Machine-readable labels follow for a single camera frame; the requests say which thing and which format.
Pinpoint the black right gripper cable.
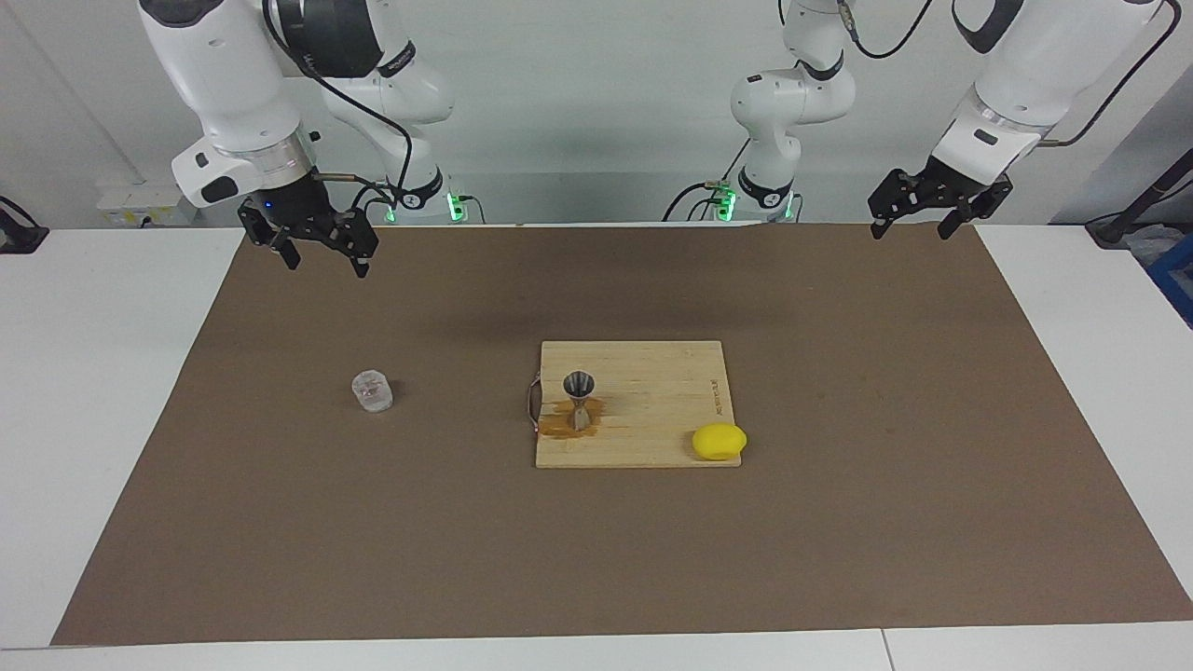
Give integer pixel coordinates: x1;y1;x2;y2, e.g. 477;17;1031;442
264;0;413;217

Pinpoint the black clamp object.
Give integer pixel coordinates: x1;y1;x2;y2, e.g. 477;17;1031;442
0;196;49;254

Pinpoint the yellow lemon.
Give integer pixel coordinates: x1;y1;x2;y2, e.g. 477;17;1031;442
692;423;748;462

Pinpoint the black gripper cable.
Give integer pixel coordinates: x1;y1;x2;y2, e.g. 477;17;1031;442
834;0;1185;148
264;0;413;217

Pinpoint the black base cable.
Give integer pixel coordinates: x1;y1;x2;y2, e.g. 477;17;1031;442
664;140;748;223

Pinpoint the brown table mat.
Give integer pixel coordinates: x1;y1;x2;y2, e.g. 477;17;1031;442
51;224;1193;647

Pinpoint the bamboo cutting board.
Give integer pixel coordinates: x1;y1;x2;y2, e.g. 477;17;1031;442
527;340;744;470

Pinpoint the small clear glass cup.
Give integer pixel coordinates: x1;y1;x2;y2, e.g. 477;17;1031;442
351;370;394;414

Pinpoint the blue crate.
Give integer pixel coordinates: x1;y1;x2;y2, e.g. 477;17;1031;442
1148;233;1193;327

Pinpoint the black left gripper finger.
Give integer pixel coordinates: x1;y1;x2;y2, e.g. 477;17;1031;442
937;185;1014;241
867;166;933;241

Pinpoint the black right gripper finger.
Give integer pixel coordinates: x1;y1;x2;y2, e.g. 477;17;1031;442
331;210;380;279
239;210;304;271

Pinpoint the steel cocktail jigger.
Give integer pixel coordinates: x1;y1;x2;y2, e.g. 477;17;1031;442
564;370;599;431

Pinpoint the black stand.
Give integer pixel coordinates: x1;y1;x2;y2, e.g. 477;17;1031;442
1086;149;1193;248

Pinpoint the white wall socket box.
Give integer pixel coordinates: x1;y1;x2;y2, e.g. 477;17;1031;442
98;182;199;227

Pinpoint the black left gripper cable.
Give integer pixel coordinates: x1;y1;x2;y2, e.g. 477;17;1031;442
834;0;1185;148

